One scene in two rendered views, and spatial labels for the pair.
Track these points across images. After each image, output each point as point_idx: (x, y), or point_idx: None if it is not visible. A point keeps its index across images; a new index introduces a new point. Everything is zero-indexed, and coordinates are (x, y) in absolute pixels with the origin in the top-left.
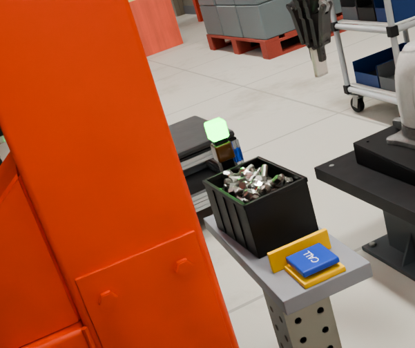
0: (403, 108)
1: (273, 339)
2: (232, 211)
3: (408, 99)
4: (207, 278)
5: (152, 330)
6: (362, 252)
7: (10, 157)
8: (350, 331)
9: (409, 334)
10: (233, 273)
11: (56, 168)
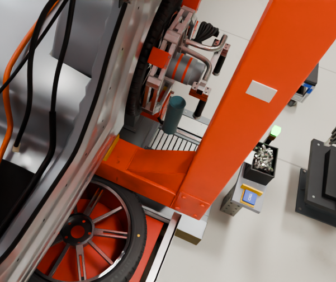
0: None
1: None
2: None
3: None
4: (204, 209)
5: (187, 205)
6: (299, 169)
7: (191, 155)
8: None
9: (273, 209)
10: None
11: (192, 181)
